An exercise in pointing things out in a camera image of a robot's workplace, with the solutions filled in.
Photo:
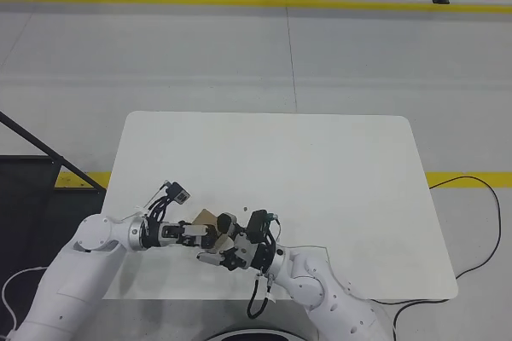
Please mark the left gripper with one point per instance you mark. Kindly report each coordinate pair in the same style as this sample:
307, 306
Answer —
153, 234

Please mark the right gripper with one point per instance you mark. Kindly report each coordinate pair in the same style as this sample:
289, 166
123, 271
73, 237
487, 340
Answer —
256, 255

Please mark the small brown carton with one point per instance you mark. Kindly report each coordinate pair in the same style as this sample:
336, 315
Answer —
207, 218

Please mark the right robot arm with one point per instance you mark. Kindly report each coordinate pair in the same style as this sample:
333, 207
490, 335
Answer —
324, 294

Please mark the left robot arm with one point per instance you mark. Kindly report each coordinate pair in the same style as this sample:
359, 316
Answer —
81, 273

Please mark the robot body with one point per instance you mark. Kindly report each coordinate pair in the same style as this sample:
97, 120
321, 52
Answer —
258, 335

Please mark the dark mesh fence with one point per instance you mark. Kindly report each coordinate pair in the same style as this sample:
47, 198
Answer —
17, 213

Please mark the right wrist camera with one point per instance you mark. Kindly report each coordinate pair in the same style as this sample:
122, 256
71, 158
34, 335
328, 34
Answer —
257, 226

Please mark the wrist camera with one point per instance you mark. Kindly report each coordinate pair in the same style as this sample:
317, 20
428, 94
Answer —
179, 193
257, 226

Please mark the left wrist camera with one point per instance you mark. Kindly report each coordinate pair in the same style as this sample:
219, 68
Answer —
179, 193

